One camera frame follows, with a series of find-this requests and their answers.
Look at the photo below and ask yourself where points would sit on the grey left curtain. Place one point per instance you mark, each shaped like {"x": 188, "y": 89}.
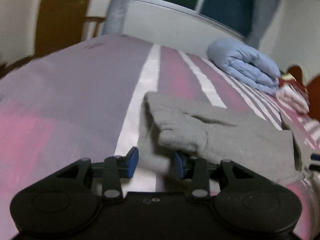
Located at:
{"x": 115, "y": 17}

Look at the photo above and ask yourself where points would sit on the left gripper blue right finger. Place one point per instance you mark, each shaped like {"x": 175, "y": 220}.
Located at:
{"x": 185, "y": 166}

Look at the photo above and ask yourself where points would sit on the folded light blue duvet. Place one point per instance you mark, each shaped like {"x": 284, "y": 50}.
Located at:
{"x": 245, "y": 64}

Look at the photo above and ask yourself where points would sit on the folded white pink blanket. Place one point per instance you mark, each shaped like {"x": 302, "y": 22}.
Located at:
{"x": 293, "y": 99}

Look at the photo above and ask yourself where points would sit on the grey fleece pants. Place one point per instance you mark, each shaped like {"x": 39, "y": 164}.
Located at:
{"x": 168, "y": 124}

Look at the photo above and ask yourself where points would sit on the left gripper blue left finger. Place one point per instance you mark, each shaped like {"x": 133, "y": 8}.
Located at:
{"x": 123, "y": 166}

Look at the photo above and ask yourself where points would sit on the striped pink grey bed sheet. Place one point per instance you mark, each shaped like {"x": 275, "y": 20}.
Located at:
{"x": 84, "y": 101}

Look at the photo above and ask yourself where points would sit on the red wooden headboard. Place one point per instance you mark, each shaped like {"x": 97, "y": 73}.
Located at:
{"x": 313, "y": 88}

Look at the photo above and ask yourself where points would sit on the wooden chair by door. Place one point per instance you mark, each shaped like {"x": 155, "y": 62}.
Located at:
{"x": 91, "y": 27}

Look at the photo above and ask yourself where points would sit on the grey curtain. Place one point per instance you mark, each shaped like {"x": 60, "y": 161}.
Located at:
{"x": 263, "y": 13}
{"x": 115, "y": 17}

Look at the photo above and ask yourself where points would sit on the brown wooden door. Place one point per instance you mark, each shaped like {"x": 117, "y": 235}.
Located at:
{"x": 59, "y": 25}

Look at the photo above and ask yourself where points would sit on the folded red cloth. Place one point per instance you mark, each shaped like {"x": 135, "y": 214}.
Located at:
{"x": 289, "y": 79}

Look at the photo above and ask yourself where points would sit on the grey right curtain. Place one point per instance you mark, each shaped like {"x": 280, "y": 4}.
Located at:
{"x": 263, "y": 13}

